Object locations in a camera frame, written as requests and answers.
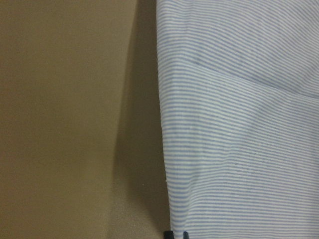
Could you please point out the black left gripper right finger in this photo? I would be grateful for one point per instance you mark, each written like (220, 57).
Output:
(185, 235)

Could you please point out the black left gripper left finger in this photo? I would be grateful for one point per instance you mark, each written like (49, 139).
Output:
(168, 235)

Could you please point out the blue striped button-up shirt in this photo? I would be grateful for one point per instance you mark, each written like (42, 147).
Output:
(239, 104)

